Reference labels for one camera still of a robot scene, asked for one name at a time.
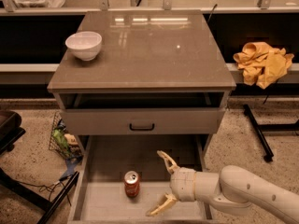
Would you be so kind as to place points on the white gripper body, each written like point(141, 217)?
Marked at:
point(183, 183)

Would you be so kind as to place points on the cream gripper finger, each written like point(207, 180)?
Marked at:
point(165, 203)
point(170, 165)

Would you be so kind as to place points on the red coke can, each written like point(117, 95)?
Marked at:
point(131, 184)

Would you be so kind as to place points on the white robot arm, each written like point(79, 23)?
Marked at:
point(233, 190)

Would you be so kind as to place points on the open middle drawer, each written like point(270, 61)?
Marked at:
point(122, 178)

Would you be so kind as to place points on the grey drawer cabinet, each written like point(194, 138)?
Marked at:
point(148, 60)

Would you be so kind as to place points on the black stand leg right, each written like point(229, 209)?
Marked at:
point(261, 128)

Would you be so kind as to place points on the yellow crumpled cloth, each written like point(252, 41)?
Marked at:
point(262, 65)

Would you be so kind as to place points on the white ceramic bowl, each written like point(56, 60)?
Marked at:
point(84, 45)

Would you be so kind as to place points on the black chair base left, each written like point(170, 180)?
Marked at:
point(32, 163)

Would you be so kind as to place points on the closed top drawer with handle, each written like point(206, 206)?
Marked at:
point(143, 121)

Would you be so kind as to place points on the wire basket with snacks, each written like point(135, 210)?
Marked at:
point(62, 141)

